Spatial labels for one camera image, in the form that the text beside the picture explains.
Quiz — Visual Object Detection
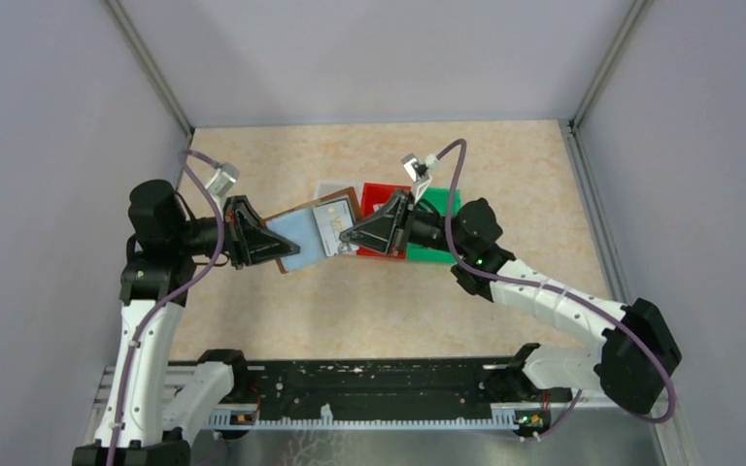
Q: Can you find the brown leather card holder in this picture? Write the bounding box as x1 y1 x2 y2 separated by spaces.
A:
262 188 361 274

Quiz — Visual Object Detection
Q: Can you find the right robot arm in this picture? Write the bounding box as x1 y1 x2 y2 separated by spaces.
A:
340 189 682 423

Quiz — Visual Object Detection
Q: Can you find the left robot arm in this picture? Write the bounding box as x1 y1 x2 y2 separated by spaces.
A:
72 180 300 465

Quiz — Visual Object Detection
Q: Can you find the red plastic bin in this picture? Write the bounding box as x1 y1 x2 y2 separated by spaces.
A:
356 183 410 261

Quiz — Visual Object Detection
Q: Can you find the green plastic bin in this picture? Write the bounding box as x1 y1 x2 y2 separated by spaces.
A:
406 187 455 265

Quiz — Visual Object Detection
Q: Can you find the translucent white plastic bin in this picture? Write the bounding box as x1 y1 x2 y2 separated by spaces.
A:
314 180 364 200

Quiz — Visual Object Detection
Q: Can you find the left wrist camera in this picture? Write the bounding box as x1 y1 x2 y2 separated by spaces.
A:
206 163 241 198

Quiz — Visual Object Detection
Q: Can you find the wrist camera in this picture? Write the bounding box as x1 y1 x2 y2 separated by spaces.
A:
400 153 439 200
206 163 241 198

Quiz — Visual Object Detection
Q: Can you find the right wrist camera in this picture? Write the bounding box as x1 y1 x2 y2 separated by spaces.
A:
400 153 439 200

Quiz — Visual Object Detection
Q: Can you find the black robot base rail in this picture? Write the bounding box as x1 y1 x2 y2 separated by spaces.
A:
199 347 574 439

